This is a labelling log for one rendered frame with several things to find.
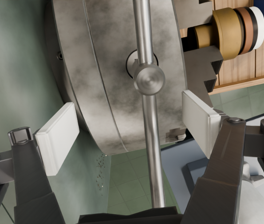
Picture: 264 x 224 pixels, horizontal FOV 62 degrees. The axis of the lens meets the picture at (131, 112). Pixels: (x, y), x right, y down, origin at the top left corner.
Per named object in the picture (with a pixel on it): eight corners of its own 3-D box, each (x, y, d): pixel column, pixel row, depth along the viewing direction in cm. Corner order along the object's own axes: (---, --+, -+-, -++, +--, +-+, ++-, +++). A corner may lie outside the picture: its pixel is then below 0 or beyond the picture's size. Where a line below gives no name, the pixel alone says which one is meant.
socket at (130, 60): (124, 49, 25) (124, 50, 23) (153, 46, 25) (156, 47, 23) (128, 78, 26) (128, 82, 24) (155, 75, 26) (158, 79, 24)
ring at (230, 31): (203, 75, 35) (261, 62, 35) (198, 13, 31) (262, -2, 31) (187, 63, 44) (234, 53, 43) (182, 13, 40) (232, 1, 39)
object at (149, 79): (130, 54, 26) (132, 66, 15) (148, 51, 26) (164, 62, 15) (132, 72, 26) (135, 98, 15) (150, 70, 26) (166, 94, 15)
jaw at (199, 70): (149, 76, 39) (165, 139, 33) (147, 58, 34) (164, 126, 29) (211, 62, 38) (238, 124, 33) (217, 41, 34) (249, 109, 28)
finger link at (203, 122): (208, 116, 13) (221, 114, 13) (181, 90, 19) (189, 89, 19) (208, 161, 14) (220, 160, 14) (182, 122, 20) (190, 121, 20)
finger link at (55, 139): (57, 176, 14) (45, 177, 14) (80, 132, 21) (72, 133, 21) (46, 132, 13) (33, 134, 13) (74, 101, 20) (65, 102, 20)
